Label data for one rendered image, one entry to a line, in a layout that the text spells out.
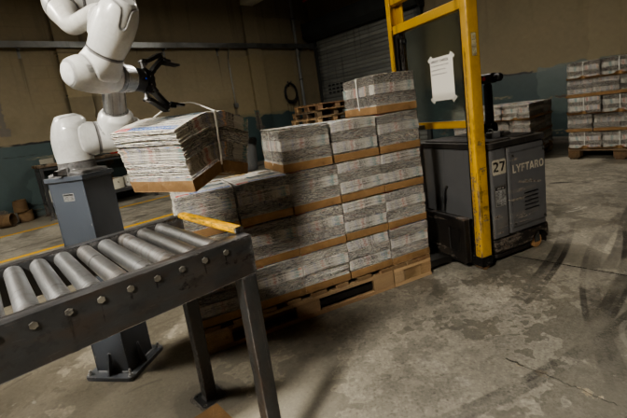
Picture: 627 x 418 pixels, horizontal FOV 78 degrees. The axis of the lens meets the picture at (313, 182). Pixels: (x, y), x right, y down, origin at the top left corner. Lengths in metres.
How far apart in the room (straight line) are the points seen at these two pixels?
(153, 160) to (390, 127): 1.40
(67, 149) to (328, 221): 1.31
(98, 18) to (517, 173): 2.44
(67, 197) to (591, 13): 7.56
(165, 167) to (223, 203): 0.64
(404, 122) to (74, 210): 1.78
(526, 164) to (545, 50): 5.38
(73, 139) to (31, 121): 6.36
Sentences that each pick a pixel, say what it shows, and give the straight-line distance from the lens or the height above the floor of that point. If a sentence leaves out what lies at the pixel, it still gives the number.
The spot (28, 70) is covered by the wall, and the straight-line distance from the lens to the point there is 8.52.
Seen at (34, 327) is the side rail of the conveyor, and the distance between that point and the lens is 1.04.
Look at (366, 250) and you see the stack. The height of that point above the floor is 0.29.
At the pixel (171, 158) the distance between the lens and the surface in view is 1.35.
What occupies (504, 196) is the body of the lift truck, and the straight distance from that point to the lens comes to 2.78.
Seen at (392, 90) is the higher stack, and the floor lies 1.19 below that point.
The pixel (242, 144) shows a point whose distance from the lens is 1.57.
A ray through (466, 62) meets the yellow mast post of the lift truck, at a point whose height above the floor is 1.29.
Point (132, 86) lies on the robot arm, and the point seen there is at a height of 1.28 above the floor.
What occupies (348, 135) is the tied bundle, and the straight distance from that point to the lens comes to 2.19.
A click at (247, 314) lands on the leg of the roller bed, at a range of 1.25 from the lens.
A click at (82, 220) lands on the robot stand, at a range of 2.06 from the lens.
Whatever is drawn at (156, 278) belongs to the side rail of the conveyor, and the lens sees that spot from 1.08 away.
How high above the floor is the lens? 1.13
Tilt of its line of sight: 10 degrees down
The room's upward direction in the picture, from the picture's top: 8 degrees counter-clockwise
